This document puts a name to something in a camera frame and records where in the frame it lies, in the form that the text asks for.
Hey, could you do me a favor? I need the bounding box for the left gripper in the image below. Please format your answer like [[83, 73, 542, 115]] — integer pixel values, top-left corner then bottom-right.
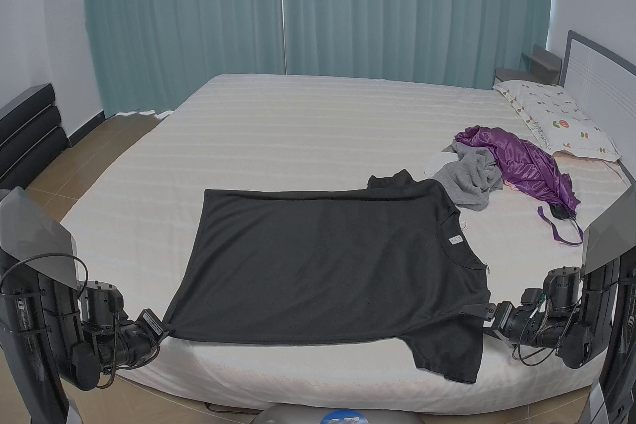
[[118, 309, 166, 360]]

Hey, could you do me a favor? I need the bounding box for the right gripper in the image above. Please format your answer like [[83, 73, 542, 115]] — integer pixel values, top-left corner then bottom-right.
[[459, 301, 542, 349]]

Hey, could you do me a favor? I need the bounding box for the black T-shirt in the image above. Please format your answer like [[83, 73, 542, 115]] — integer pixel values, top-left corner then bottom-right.
[[161, 169, 493, 385]]

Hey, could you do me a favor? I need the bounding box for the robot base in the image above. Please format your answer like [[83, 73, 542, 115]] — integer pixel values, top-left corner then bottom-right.
[[251, 403, 414, 424]]

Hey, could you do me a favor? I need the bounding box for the bed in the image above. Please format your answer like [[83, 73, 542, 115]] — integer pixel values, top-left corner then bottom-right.
[[60, 29, 636, 415]]

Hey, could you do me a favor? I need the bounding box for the grey garment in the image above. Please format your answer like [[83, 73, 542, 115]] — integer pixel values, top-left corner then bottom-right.
[[431, 146, 505, 212]]

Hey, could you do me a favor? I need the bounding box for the white garment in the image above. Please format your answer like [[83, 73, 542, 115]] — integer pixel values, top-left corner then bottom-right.
[[422, 151, 460, 177]]

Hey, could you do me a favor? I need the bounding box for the purple satin garment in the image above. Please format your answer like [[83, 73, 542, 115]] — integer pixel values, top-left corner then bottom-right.
[[454, 125, 584, 245]]

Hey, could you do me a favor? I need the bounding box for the white printed pillow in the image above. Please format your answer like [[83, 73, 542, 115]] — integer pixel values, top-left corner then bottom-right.
[[493, 79, 623, 163]]

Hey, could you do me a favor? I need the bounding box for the black chest of drawers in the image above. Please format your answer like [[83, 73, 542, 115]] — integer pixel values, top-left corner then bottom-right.
[[0, 83, 68, 188]]

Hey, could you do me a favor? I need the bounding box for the grey bedside table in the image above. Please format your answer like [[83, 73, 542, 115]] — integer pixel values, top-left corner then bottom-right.
[[493, 44, 563, 87]]

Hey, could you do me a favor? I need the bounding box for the black cable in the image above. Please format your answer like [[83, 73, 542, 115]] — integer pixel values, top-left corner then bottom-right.
[[0, 253, 89, 294], [98, 352, 161, 389], [512, 340, 562, 367], [205, 402, 259, 413]]

